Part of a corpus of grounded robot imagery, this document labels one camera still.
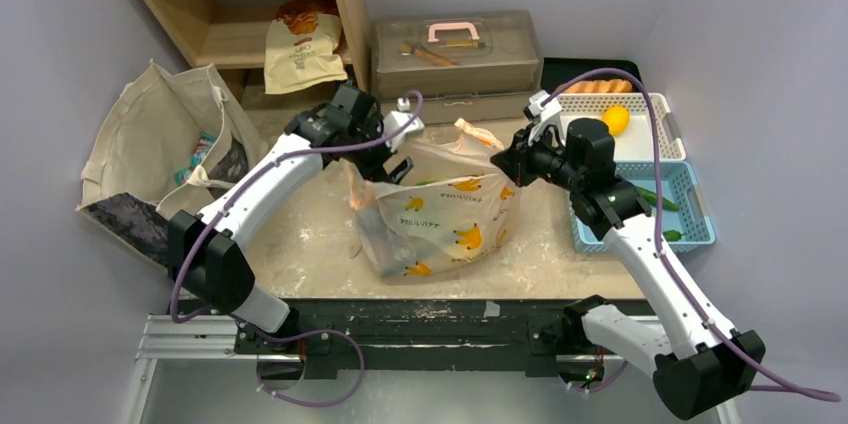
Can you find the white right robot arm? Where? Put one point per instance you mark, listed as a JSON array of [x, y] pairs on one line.
[[699, 359]]

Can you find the black mounting rail base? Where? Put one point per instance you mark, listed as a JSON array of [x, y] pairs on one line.
[[478, 335]]

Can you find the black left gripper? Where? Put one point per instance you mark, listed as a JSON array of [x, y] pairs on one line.
[[377, 171]]

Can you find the grey plastic toolbox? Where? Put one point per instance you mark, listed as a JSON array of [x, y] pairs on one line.
[[475, 66]]

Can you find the yellow mango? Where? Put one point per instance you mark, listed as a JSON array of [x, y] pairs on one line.
[[617, 118]]

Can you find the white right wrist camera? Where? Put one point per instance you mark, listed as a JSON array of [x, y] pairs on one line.
[[544, 113]]

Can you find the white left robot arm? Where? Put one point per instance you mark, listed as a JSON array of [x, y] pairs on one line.
[[206, 250]]

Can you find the green cucumber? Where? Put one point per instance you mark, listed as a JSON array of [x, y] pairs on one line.
[[653, 199]]

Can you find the snack packet in tote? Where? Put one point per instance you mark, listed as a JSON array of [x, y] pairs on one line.
[[202, 148]]

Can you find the white plastic basket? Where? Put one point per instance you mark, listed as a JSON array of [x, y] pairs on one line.
[[646, 118]]

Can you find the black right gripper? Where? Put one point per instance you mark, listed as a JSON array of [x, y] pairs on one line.
[[515, 162]]

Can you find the bread paper bag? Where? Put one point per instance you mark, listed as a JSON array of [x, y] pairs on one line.
[[301, 47]]

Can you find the translucent banana print plastic bag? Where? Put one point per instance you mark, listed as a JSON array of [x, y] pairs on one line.
[[453, 208]]

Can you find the small green pepper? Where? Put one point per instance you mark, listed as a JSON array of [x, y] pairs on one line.
[[672, 235]]

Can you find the bread loaf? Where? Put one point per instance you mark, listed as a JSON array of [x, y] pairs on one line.
[[600, 87]]

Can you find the beige canvas tote bag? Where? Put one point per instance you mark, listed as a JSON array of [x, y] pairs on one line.
[[128, 187]]

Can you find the blue plastic basket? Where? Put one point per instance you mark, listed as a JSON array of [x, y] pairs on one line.
[[680, 187]]

